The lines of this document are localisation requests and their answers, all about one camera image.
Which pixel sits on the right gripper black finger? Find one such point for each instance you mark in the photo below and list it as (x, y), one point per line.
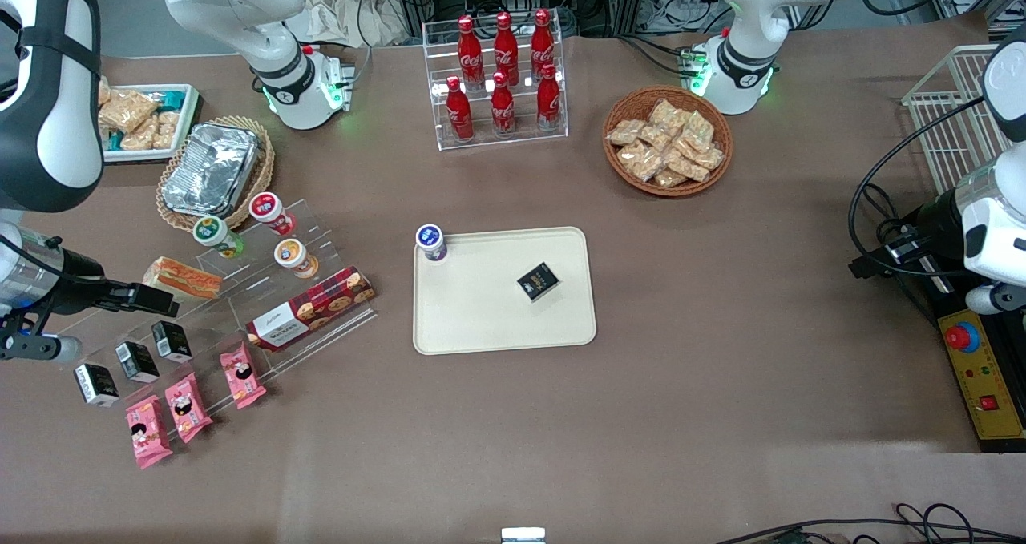
(156, 309)
(156, 296)

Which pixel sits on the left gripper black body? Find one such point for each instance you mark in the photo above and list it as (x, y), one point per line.
(935, 219)

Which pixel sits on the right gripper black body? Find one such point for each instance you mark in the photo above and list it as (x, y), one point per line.
(76, 276)

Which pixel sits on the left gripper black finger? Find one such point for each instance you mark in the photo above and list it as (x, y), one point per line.
(866, 267)

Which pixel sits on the plastic-wrapped sandwich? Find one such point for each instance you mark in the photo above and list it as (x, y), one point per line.
(184, 280)

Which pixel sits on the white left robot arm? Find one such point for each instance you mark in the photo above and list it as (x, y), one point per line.
(749, 39)

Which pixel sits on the beige plastic tray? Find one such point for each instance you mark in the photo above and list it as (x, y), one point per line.
(489, 312)

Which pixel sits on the small black snack box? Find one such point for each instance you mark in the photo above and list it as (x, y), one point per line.
(135, 360)
(96, 384)
(171, 340)
(538, 281)

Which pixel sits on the green-lidded yogurt cup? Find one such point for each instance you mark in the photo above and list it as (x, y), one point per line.
(213, 233)

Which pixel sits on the clear acrylic stepped display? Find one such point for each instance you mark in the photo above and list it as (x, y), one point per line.
(240, 320)

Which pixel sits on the pink snack packet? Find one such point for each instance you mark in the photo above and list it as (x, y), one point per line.
(243, 375)
(148, 432)
(188, 407)

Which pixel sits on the aluminium foil container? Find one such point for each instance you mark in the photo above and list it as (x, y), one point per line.
(210, 169)

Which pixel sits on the red-lidded yogurt cup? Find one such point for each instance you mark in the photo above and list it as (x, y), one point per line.
(268, 209)

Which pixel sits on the orange-lidded yogurt cup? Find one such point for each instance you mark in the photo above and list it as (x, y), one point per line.
(292, 254)

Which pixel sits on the clear bag of puffed snacks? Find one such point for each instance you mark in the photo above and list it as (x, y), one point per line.
(142, 137)
(168, 129)
(127, 110)

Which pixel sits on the oval wicker basket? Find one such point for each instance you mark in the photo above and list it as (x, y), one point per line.
(260, 179)

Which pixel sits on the red plaid cookie box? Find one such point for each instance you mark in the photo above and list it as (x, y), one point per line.
(313, 308)

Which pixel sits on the yellow emergency stop box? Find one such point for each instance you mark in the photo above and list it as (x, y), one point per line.
(982, 384)

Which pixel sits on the white rectangular dish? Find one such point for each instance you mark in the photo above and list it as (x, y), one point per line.
(188, 123)

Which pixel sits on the clear bag of fried snacks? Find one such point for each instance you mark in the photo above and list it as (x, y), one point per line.
(624, 132)
(670, 179)
(669, 114)
(655, 137)
(640, 162)
(700, 127)
(708, 158)
(687, 164)

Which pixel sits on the blue-lidded yogurt cup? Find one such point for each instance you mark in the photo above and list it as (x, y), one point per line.
(430, 241)

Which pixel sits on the round wicker basket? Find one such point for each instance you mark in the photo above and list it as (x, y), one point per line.
(621, 103)

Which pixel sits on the crumpled white plastic sheet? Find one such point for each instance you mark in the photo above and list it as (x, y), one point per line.
(337, 7)

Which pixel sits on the red cola bottle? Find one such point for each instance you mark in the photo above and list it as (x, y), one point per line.
(470, 51)
(502, 107)
(543, 43)
(506, 47)
(548, 99)
(459, 113)

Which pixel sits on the clear acrylic bottle rack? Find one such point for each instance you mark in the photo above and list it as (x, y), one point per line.
(525, 131)

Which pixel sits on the small silver white device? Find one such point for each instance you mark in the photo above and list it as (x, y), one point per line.
(523, 535)

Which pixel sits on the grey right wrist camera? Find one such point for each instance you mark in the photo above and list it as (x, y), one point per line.
(48, 348)

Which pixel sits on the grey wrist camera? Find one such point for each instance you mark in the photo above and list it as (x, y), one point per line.
(48, 348)
(994, 297)

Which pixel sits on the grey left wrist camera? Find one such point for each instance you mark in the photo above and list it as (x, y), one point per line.
(994, 297)

